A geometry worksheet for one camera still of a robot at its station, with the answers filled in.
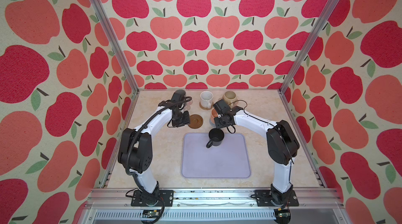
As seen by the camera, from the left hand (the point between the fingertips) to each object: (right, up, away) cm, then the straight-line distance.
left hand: (191, 123), depth 90 cm
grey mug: (-8, +20, +15) cm, 26 cm away
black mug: (+15, -8, 0) cm, 17 cm away
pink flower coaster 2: (+31, +12, +19) cm, 38 cm away
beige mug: (+27, +16, +21) cm, 37 cm away
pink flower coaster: (-4, +10, +21) cm, 24 cm away
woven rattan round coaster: (+9, +8, +20) cm, 23 cm away
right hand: (+19, 0, +5) cm, 20 cm away
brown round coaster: (+3, 0, +11) cm, 12 cm away
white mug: (+10, +15, +14) cm, 23 cm away
